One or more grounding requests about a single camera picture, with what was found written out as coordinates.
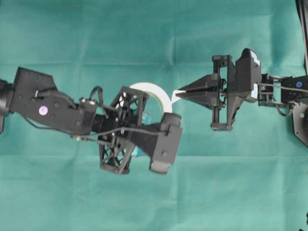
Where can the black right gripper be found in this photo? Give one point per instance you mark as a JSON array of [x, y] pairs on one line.
[[196, 92]]

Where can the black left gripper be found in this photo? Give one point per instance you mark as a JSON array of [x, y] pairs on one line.
[[115, 146]]

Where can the white duct tape roll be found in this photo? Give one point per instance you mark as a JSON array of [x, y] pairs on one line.
[[159, 94]]

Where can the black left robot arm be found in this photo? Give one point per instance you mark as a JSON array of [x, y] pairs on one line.
[[35, 97]]

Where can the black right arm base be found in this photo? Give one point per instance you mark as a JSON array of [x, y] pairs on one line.
[[300, 122]]

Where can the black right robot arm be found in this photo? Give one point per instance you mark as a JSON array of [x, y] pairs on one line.
[[282, 93]]

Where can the green table cloth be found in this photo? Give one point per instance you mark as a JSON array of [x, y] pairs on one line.
[[253, 178]]

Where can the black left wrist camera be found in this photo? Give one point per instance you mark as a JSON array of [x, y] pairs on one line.
[[160, 141]]

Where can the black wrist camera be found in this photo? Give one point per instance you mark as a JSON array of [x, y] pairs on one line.
[[248, 75], [160, 141]]

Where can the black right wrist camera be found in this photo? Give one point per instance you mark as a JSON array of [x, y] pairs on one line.
[[248, 75]]

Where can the black aluminium frame rail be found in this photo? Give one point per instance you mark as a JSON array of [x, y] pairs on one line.
[[302, 10]]

